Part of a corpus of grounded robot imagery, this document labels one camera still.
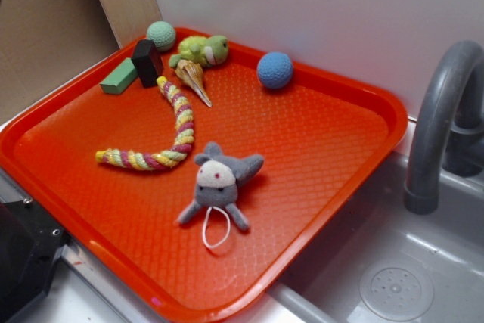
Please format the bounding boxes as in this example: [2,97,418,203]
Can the green rectangular block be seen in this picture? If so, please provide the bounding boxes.
[100,58,138,95]

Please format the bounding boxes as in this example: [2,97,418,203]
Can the spiral seashell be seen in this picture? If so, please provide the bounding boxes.
[175,60,213,107]

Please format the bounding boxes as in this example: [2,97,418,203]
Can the grey plush animal toy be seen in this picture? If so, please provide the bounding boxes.
[177,141,265,250]

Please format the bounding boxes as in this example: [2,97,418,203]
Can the blue textured ball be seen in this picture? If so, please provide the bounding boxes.
[256,52,293,90]

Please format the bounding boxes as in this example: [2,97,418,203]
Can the multicolour twisted rope toy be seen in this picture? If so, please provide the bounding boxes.
[95,76,194,172]

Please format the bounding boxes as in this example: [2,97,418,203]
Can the grey toy sink basin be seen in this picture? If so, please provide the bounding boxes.
[269,153,483,322]

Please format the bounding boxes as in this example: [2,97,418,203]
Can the black box block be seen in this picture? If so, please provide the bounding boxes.
[131,39,163,88]

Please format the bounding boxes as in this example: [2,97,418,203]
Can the green plush frog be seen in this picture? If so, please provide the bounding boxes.
[169,35,229,69]

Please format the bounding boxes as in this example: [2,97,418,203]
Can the grey toy faucet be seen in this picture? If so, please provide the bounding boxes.
[404,40,483,215]

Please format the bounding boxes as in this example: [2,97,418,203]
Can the red plastic tray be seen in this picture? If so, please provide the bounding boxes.
[1,43,407,322]

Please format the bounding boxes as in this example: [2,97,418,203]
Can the green textured ball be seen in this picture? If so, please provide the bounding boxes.
[146,21,176,52]

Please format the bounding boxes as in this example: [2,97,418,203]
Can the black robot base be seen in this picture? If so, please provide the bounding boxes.
[1,197,67,322]

